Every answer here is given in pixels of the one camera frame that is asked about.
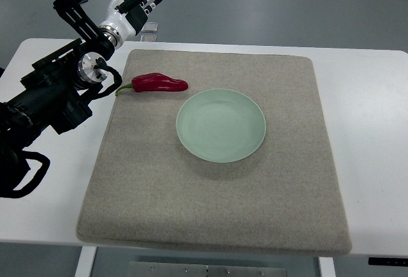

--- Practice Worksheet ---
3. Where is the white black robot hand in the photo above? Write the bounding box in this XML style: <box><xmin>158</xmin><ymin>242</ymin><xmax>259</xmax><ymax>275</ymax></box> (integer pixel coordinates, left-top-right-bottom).
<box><xmin>99</xmin><ymin>0</ymin><xmax>163</xmax><ymax>48</ymax></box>

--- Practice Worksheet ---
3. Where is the red pepper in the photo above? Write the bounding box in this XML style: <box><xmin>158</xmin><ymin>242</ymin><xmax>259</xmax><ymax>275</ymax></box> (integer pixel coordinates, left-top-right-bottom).
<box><xmin>115</xmin><ymin>73</ymin><xmax>189</xmax><ymax>96</ymax></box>

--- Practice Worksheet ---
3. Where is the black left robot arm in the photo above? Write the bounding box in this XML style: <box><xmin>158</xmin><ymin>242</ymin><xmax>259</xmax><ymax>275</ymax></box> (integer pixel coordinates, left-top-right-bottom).
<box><xmin>1</xmin><ymin>0</ymin><xmax>122</xmax><ymax>198</ymax></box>

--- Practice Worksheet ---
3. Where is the light green plate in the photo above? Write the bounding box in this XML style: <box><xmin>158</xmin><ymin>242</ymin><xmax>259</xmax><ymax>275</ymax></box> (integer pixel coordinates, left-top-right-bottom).
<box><xmin>175</xmin><ymin>89</ymin><xmax>266</xmax><ymax>163</ymax></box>

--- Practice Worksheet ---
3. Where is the beige felt mat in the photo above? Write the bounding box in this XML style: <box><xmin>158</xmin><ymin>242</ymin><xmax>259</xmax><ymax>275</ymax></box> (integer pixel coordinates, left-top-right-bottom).
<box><xmin>76</xmin><ymin>50</ymin><xmax>352</xmax><ymax>257</ymax></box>

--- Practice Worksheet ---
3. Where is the white table leg left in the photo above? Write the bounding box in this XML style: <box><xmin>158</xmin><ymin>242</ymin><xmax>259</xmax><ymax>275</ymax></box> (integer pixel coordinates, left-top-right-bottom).
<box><xmin>74</xmin><ymin>246</ymin><xmax>97</xmax><ymax>277</ymax></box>

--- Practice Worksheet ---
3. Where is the white table leg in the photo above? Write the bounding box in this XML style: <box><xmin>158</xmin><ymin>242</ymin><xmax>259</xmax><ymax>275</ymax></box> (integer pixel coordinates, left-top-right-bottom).
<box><xmin>74</xmin><ymin>246</ymin><xmax>97</xmax><ymax>277</ymax></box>
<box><xmin>318</xmin><ymin>257</ymin><xmax>336</xmax><ymax>277</ymax></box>

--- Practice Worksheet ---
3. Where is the white table leg right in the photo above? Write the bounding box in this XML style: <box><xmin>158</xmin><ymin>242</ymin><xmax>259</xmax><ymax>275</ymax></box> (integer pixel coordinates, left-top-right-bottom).
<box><xmin>318</xmin><ymin>257</ymin><xmax>336</xmax><ymax>277</ymax></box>

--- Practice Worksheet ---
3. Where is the black control panel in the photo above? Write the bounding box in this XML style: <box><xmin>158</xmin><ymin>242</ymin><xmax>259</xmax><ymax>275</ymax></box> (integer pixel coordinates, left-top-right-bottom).
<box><xmin>368</xmin><ymin>257</ymin><xmax>408</xmax><ymax>267</ymax></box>

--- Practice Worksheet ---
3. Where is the grey metal base plate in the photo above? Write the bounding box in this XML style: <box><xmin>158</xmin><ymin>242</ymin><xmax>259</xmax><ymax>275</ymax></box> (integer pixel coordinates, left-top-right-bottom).
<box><xmin>127</xmin><ymin>262</ymin><xmax>288</xmax><ymax>277</ymax></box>

